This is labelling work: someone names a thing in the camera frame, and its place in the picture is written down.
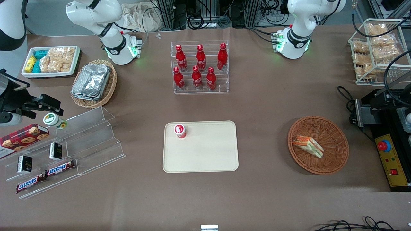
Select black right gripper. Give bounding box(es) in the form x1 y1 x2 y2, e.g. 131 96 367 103
0 69 64 117

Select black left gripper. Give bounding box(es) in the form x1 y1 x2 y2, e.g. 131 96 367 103
369 88 411 111

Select triangle sandwich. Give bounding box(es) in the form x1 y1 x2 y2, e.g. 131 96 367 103
292 135 324 159

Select light oval wicker basket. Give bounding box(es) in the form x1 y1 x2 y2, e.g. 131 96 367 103
71 59 118 109

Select brown wicker basket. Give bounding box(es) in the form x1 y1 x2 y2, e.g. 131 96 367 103
287 116 350 175

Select beige plastic tray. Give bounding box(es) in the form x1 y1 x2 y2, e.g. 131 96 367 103
162 120 239 173

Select green lidded cup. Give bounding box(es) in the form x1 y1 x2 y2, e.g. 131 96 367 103
43 113 68 130

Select black equipment box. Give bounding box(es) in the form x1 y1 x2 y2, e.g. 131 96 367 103
355 95 411 135

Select bagged fried snack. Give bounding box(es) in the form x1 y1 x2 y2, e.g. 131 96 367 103
352 40 370 54
355 64 374 79
366 23 388 37
371 35 396 48
372 47 400 61
352 53 373 66

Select red tartan cookie box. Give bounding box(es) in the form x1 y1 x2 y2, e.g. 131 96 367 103
0 124 50 160

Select rice cracker pack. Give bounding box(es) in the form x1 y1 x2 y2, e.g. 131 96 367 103
51 59 73 73
48 47 64 60
63 47 76 63
40 55 53 73

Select small black box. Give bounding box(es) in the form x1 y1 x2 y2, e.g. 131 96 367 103
49 143 63 161
17 155 33 174

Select yellow snack pack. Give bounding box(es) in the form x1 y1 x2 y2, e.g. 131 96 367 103
25 56 37 73

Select stack of foil trays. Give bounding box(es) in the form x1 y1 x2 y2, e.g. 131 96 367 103
71 64 111 102

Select white rectangular bin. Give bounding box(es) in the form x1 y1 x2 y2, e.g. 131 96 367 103
21 46 81 78

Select clear acrylic stepped shelf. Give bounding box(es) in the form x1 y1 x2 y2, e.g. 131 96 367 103
0 107 126 200

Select yellow emergency stop box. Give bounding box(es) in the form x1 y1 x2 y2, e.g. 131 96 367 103
374 133 411 192

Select snickers bar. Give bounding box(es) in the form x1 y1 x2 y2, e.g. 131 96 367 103
45 160 76 177
16 174 46 194

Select cream cloth bag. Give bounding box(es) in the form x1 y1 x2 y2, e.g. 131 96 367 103
120 3 164 32

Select red cola bottle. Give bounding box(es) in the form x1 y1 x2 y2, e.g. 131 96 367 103
175 44 188 72
217 43 228 71
173 66 185 90
206 67 217 90
196 44 207 72
192 65 203 90

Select red lidded cup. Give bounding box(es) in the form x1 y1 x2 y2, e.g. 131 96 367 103
174 124 187 139

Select clear acrylic bottle rack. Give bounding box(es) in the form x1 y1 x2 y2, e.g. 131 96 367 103
171 41 229 94

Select white wire basket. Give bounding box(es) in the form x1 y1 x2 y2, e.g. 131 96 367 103
348 18 411 86

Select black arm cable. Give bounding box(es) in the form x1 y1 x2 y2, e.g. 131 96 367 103
352 13 411 107

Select black looped table cable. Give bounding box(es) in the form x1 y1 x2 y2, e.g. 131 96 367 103
337 86 357 125

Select black cables bundle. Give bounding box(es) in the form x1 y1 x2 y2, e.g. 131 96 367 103
313 217 411 231

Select black base cables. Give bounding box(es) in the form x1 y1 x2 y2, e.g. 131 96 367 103
247 27 280 44

